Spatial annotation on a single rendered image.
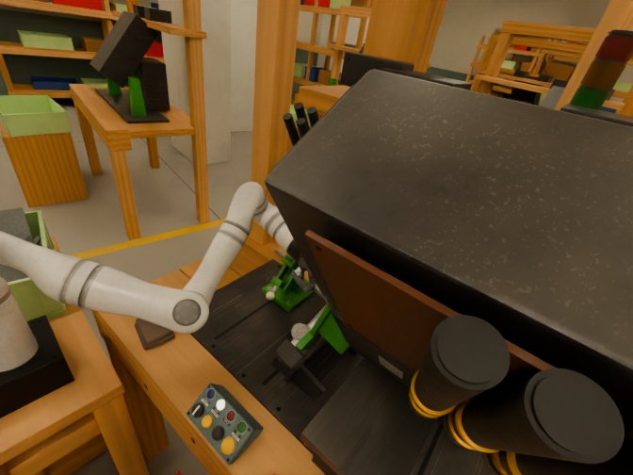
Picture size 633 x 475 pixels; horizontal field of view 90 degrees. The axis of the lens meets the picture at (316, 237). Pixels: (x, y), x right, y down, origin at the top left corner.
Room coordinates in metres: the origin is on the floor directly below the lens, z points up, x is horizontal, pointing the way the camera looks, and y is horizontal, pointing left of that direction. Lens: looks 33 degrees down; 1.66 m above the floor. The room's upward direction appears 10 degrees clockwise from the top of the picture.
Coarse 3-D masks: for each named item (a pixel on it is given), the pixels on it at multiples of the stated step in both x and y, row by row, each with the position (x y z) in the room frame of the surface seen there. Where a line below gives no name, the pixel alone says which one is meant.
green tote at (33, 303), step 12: (36, 216) 0.93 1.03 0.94; (36, 228) 0.92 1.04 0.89; (48, 240) 0.85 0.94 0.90; (12, 288) 0.59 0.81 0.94; (24, 288) 0.60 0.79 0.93; (36, 288) 0.62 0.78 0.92; (24, 300) 0.60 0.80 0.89; (36, 300) 0.61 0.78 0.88; (48, 300) 0.63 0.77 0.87; (24, 312) 0.59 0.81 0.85; (36, 312) 0.60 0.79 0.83; (48, 312) 0.62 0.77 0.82; (60, 312) 0.64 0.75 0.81
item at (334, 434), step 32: (352, 384) 0.35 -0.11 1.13; (384, 384) 0.37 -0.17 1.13; (320, 416) 0.29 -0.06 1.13; (352, 416) 0.30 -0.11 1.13; (384, 416) 0.31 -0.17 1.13; (416, 416) 0.32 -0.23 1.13; (320, 448) 0.24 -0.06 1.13; (352, 448) 0.25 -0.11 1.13; (384, 448) 0.25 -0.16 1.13; (416, 448) 0.26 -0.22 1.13
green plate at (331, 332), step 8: (328, 312) 0.45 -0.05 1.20; (320, 320) 0.46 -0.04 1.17; (328, 320) 0.46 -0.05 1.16; (312, 328) 0.47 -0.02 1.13; (320, 328) 0.47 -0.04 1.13; (328, 328) 0.46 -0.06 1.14; (336, 328) 0.45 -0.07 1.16; (328, 336) 0.46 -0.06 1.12; (336, 336) 0.45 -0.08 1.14; (336, 344) 0.45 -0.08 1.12; (344, 344) 0.44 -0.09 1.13
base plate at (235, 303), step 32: (224, 288) 0.77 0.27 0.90; (256, 288) 0.80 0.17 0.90; (224, 320) 0.64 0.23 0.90; (256, 320) 0.66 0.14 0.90; (288, 320) 0.68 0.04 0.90; (224, 352) 0.53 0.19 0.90; (256, 352) 0.55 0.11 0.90; (320, 352) 0.59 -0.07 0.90; (256, 384) 0.46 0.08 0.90; (288, 384) 0.48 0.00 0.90; (288, 416) 0.40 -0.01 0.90; (448, 448) 0.39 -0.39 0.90
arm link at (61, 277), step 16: (0, 240) 0.45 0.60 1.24; (16, 240) 0.46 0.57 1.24; (0, 256) 0.45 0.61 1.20; (16, 256) 0.44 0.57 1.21; (32, 256) 0.44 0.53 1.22; (48, 256) 0.45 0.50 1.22; (64, 256) 0.46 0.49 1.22; (32, 272) 0.42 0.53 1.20; (48, 272) 0.42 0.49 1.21; (64, 272) 0.43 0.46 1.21; (80, 272) 0.44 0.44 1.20; (48, 288) 0.41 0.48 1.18; (64, 288) 0.41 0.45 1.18; (80, 288) 0.42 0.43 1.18
